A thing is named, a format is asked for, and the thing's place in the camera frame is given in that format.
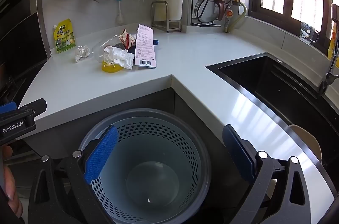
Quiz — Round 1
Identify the metal cutting board rack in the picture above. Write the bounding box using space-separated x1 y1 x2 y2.
151 1 182 33

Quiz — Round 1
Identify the white bottle brush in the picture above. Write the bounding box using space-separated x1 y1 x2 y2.
115 0 124 25

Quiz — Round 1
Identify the printed glass mug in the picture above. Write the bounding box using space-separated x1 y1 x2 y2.
300 21 320 44

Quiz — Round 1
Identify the clear plastic cup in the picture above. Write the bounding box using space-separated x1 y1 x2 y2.
91 35 125 61

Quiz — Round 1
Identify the grey perforated waste basket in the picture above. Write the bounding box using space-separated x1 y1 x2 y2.
78 108 212 224

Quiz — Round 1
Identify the pot lid with brown handle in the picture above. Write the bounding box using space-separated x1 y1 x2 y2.
194 0 233 24
200 0 227 22

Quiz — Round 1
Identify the yellow plastic lid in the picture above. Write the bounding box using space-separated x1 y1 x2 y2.
101 60 124 73

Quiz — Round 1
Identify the white tissue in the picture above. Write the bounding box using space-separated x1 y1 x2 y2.
104 46 135 70

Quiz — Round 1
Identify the yellow bottle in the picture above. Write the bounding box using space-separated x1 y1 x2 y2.
328 23 339 61

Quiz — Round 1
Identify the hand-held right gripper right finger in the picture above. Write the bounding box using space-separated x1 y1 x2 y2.
222 124 309 224

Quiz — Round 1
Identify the pink white paper box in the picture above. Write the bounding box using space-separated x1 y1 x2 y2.
134 24 157 69

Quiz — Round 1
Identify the dark grey cloth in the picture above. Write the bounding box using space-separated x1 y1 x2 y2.
117 42 136 55

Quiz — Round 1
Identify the black wire lid rack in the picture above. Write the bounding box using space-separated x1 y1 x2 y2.
190 0 234 28

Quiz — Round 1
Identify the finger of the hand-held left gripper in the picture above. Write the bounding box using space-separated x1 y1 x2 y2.
0 102 18 115
16 98 47 115

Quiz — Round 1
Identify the red white snack wrapper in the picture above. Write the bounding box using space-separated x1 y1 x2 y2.
118 29 137 49

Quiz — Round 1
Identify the yellow seasoning pouch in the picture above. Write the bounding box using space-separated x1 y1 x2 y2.
52 19 77 53

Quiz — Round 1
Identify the black stove unit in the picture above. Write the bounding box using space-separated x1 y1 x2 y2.
0 0 51 108

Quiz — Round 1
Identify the black kitchen sink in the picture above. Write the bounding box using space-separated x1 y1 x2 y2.
207 53 339 169

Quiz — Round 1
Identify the crumpled white plastic bag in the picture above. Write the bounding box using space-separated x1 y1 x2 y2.
74 45 91 63

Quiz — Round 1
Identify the person's left hand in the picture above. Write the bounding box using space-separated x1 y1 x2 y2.
0 146 24 218

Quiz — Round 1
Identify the gas valve with yellow hose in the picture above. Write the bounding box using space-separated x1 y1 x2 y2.
225 0 248 34

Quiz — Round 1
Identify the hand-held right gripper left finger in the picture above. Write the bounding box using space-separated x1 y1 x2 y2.
28 125 119 224

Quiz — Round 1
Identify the metal faucet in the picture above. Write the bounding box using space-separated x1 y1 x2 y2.
318 4 339 95

